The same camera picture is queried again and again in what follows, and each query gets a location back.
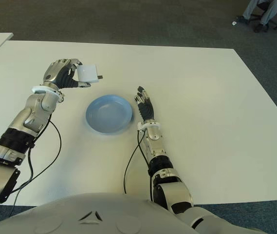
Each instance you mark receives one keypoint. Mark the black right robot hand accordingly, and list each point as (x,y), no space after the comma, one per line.
(146,109)

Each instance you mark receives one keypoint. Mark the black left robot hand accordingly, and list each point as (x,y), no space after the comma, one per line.
(58,73)

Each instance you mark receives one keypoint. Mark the white charger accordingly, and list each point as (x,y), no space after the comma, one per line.
(88,73)

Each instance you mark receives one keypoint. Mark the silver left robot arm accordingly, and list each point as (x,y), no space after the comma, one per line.
(28,122)

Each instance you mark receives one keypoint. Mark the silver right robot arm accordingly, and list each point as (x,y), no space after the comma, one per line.
(167,178)

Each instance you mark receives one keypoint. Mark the blue plate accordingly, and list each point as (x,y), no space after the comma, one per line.
(107,114)

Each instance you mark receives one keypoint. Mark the grey robot torso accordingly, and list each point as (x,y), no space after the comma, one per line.
(109,214)

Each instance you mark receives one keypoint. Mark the black office chair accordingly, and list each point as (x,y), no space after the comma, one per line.
(273,24)

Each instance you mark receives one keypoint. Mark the seated person in grey trousers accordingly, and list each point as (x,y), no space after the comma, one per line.
(268,12)

